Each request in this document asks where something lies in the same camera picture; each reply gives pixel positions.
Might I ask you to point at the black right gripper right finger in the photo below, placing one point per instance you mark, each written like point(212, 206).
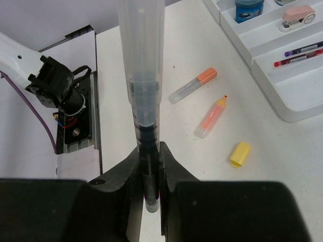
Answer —
point(195, 210)

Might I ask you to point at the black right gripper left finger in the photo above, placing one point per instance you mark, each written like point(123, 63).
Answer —
point(108, 208)

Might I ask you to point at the pink orange highlighter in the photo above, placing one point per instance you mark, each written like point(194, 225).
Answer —
point(210, 119)

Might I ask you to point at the yellow eraser block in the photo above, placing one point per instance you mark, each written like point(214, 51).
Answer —
point(240, 155)

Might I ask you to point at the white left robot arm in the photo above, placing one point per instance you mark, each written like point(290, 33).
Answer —
point(52, 82)

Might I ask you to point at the white compartment tray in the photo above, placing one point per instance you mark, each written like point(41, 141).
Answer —
point(294, 89)

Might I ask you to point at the clear cap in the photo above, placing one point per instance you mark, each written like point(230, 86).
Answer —
point(142, 35)

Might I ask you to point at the black pen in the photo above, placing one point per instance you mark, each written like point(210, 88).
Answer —
point(149, 164)

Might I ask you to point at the blue slime jar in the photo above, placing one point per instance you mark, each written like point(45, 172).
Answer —
point(248, 9)

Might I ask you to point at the purple gel pen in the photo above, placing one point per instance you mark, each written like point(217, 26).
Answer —
point(303, 49)

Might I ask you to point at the red gel pen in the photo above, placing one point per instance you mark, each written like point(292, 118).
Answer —
point(298, 58)

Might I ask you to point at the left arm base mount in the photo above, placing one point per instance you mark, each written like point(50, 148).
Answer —
point(83, 130)

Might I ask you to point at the orange capped glue stick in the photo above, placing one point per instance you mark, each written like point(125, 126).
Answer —
point(193, 85)

